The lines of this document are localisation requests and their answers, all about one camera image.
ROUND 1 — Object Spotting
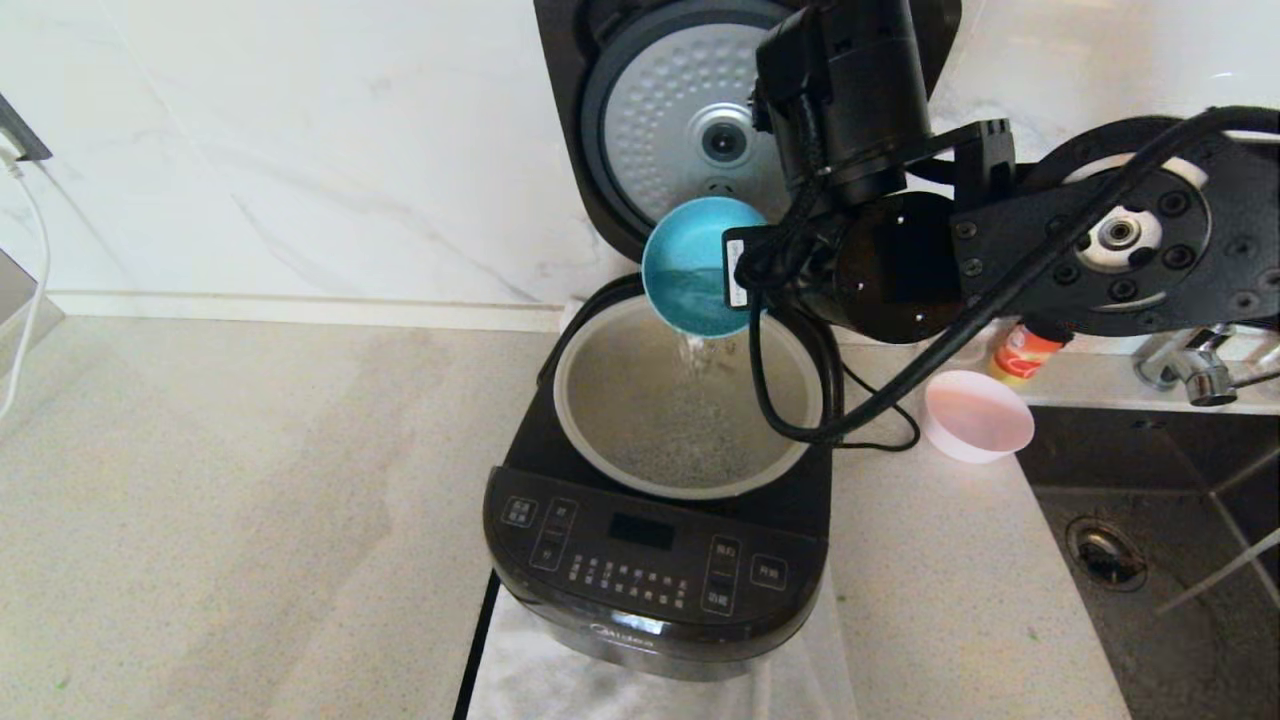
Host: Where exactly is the teal plastic bowl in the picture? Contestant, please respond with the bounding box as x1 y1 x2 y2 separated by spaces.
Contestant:
641 196 771 338

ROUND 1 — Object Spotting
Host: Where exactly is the black rice cooker lid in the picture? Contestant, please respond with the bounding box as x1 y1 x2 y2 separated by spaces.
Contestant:
532 0 963 263

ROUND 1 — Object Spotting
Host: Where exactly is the pink plastic bowl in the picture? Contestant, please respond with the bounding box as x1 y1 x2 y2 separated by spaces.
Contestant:
924 370 1037 465

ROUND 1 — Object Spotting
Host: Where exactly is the white raw rice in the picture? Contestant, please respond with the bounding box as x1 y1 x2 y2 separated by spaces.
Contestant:
610 400 771 491

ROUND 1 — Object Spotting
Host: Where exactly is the grey inner pot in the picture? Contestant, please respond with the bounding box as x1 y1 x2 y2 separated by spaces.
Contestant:
552 295 825 501

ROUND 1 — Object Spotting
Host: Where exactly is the black rice cooker base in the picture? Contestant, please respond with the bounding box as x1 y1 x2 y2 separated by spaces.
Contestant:
483 275 847 683

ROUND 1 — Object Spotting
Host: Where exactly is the yellow capped detergent bottle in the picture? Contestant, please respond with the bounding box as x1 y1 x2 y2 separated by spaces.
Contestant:
990 322 1066 386

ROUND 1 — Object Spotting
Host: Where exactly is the chrome faucet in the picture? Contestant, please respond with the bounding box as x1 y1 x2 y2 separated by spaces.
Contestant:
1135 325 1280 408

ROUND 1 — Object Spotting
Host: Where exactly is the metal sink drain strainer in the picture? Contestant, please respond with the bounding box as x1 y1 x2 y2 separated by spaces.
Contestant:
1065 515 1151 594

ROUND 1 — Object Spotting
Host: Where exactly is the thin clear water stream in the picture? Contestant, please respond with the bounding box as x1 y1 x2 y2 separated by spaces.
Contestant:
1158 530 1280 613

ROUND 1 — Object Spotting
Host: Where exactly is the black strip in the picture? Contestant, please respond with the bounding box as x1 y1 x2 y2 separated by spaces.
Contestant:
452 570 501 720

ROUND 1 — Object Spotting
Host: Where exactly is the white translucent mat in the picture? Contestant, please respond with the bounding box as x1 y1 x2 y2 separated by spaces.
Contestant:
467 575 860 720

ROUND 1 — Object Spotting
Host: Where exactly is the grey metal panel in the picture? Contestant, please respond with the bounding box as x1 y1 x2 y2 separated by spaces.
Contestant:
0 250 68 383

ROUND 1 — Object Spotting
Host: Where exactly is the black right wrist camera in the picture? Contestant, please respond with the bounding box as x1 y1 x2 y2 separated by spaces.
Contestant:
750 15 831 136

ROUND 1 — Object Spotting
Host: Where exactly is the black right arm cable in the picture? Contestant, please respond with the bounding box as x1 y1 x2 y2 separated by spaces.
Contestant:
748 105 1280 446

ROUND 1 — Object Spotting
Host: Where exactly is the black power cord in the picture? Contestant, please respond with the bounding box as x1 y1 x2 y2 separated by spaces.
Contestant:
838 365 921 453

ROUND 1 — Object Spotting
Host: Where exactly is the white cable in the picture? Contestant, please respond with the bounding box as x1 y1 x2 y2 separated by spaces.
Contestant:
0 150 54 426

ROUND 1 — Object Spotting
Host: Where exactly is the dark wall socket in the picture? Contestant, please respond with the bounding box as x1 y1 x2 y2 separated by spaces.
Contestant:
0 92 56 167

